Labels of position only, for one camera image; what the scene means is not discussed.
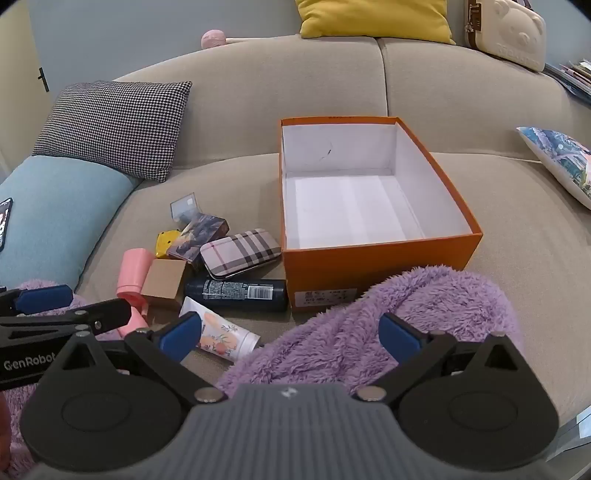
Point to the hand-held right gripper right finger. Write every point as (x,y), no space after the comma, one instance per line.
(399,339)

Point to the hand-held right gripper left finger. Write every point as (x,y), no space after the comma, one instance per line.
(178,339)

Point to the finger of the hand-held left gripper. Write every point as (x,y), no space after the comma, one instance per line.
(44,297)
(111,311)

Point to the pink cylinder bottle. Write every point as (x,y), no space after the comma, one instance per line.
(133,272)

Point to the white floral lotion tube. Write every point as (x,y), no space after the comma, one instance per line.
(224,339)

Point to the orange cardboard shoe box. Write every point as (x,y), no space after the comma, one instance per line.
(369,263)

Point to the small rectangular tin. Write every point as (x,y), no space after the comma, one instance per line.
(184,207)

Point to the purple fluffy blanket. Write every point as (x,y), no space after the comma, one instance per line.
(346,332)

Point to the small brown cardboard box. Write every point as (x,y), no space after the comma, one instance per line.
(162,281)

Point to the dark blue spray bottle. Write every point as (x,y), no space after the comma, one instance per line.
(235,294)

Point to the light blue pillow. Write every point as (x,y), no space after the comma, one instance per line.
(55,217)

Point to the black smartphone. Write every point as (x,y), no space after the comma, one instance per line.
(4,224)

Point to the pink plaid hard case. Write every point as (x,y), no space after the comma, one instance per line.
(240,254)

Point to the painting print box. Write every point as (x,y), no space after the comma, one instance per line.
(198,235)

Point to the black white houndstooth pillow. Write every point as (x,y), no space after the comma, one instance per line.
(115,129)

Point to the beige fabric sofa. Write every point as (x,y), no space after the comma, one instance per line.
(240,110)

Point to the colourful printed pillow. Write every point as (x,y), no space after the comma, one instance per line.
(561,157)

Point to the pink round plush object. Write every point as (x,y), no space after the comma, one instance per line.
(213,38)

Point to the stack of books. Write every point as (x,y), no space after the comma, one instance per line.
(572,76)

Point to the yellow pillow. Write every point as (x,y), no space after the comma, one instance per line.
(374,18)

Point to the white plush toy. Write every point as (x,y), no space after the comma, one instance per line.
(508,32)

